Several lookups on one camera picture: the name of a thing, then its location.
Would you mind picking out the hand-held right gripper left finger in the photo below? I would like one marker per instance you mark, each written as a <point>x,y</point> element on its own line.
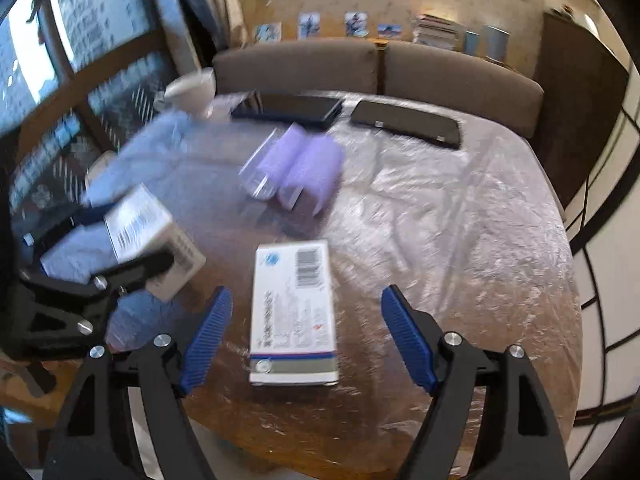
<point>207,335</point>

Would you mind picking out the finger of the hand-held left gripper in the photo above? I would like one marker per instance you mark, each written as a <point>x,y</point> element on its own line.
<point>75,221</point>
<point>145,267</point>

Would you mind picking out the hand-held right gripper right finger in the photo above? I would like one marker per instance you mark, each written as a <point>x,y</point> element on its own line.
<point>405,335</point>

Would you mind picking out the white barcode box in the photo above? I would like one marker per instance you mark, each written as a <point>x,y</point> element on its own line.
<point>140,222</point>

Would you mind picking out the white box with blue stripe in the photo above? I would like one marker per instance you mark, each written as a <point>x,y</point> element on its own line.
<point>292,320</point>

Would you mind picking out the clear plastic table cover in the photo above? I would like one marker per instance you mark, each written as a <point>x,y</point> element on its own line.
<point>450,240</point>

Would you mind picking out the round wooden table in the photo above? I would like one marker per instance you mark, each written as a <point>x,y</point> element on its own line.
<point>310,440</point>

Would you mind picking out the window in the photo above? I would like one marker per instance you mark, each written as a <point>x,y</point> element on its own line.
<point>90,60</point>

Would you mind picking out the purple packet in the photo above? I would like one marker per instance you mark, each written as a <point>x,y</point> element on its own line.
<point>315,175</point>
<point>272,160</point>

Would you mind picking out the black flat case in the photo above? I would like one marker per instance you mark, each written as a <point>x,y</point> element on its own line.
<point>405,122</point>
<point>290,107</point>

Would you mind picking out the brown sofa backrest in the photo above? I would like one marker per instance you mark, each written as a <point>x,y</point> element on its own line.
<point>465,82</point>
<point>295,67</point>

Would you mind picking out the beige curtain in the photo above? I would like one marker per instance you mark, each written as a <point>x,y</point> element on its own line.
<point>220,5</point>

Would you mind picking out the dark wooden cabinet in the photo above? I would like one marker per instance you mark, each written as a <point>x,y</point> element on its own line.
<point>580,110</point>

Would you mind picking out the stack of books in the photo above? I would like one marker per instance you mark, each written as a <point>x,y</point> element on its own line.
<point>437,32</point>

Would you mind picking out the small wall photo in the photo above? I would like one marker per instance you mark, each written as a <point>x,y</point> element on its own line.
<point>356,24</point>
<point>267,32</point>
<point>309,26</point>
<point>390,31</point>

